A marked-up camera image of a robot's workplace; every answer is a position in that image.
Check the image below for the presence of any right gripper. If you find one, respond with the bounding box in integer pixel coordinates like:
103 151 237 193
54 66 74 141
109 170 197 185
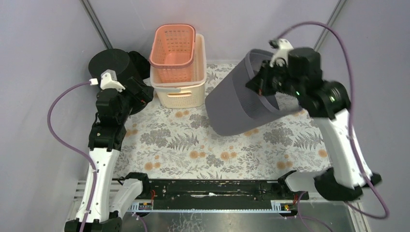
245 58 302 97

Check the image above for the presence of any black round waste bin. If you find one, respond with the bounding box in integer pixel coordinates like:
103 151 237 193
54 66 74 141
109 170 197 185
88 48 141 84

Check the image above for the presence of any grey ribbed waste bin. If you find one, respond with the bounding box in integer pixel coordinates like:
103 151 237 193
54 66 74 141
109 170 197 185
205 49 302 136

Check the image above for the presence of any pink plastic basket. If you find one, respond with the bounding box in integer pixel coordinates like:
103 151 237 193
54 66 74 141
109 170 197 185
149 24 196 83

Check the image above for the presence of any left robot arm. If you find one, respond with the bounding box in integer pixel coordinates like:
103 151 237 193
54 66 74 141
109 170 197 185
64 74 155 232

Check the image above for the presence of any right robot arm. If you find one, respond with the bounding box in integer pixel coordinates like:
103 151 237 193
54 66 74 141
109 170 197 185
246 47 381 202

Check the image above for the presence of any black cloth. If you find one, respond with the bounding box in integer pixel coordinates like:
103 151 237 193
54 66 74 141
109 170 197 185
128 51 151 80

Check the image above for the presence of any cream plastic basket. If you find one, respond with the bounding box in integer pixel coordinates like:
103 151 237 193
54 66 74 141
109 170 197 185
150 33 207 109

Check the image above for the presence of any floral table mat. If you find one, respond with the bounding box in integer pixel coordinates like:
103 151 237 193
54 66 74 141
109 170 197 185
112 63 331 181

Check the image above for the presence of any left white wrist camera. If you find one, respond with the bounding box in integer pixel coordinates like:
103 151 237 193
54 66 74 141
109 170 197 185
89 69 125 92

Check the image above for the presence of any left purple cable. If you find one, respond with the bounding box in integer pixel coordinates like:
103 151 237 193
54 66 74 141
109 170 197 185
47 81 99 232

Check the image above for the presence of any purple cable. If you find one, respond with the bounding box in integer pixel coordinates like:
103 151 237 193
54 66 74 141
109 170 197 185
276 21 390 232
47 81 99 232

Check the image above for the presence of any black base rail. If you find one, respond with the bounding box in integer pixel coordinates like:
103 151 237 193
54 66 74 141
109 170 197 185
128 179 309 213

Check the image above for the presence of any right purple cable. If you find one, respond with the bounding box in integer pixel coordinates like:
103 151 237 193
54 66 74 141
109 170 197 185
276 21 390 232

